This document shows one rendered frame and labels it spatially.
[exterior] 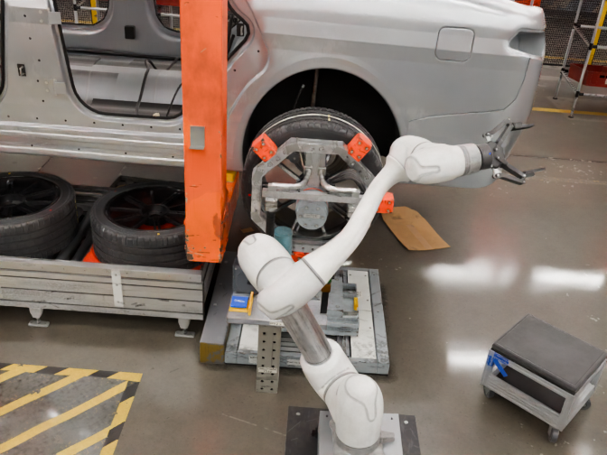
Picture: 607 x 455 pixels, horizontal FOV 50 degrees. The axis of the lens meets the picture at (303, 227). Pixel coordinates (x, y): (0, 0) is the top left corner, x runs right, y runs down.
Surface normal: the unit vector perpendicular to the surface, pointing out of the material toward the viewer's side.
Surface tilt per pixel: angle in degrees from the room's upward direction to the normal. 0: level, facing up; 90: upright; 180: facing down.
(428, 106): 90
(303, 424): 0
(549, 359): 0
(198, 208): 90
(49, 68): 89
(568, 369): 0
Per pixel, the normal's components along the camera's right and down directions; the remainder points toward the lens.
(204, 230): -0.04, 0.50
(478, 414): 0.07, -0.87
